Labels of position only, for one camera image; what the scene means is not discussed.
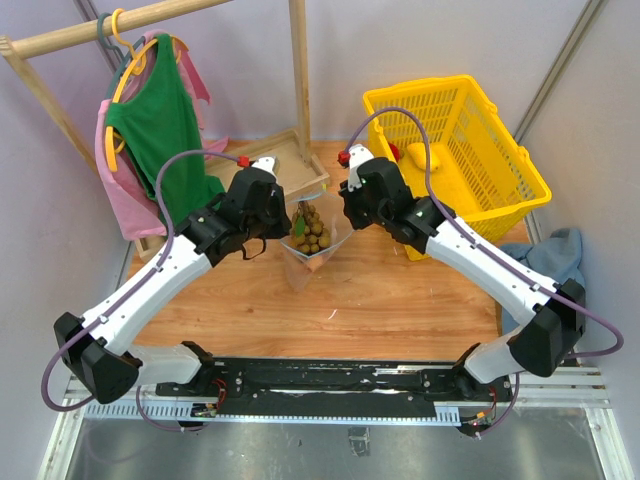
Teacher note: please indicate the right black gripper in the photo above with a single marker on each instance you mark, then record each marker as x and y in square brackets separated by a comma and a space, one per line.
[348, 198]

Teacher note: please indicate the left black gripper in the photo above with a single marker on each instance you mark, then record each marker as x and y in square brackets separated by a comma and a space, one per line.
[281, 228]

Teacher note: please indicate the red toy fruit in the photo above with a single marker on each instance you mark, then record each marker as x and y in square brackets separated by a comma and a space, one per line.
[397, 153]

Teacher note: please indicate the yellow toy banana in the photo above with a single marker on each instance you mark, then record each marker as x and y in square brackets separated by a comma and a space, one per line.
[422, 157]

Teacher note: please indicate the longan fruit bunch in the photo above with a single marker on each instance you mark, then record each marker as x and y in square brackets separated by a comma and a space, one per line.
[308, 234]

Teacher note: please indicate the clear zip top bag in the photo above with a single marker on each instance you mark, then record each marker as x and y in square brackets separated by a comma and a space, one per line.
[330, 207]

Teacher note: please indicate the toy steak slice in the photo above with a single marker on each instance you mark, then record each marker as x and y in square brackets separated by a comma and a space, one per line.
[316, 261]

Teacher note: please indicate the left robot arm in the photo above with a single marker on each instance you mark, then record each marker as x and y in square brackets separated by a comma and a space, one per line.
[98, 347]

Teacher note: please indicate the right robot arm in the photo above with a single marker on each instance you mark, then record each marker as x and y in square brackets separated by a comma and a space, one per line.
[548, 329]

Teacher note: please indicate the green tank top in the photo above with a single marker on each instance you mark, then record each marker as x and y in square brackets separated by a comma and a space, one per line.
[159, 120]

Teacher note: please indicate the wooden clothes rack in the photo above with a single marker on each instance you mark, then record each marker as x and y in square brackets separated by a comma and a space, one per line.
[287, 154]

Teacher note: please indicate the yellow plastic basket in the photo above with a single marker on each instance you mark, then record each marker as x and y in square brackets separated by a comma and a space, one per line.
[485, 176]

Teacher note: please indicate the pink shirt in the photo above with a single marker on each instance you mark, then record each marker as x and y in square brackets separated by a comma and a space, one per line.
[138, 216]

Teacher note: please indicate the blue cloth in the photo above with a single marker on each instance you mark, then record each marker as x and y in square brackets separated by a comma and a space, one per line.
[558, 257]

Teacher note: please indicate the dark green hanger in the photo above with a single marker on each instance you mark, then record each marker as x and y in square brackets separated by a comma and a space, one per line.
[116, 59]

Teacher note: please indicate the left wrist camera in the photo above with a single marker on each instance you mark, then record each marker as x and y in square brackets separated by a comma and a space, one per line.
[267, 164]

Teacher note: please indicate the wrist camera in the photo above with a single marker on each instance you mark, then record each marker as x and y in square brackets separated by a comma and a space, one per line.
[353, 158]
[267, 164]

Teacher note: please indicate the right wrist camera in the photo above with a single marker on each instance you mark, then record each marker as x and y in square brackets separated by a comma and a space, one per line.
[353, 158]

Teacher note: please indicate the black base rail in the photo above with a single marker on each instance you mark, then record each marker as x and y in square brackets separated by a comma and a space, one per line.
[336, 390]

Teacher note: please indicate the aluminium frame post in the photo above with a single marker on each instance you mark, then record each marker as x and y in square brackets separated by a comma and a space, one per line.
[578, 33]

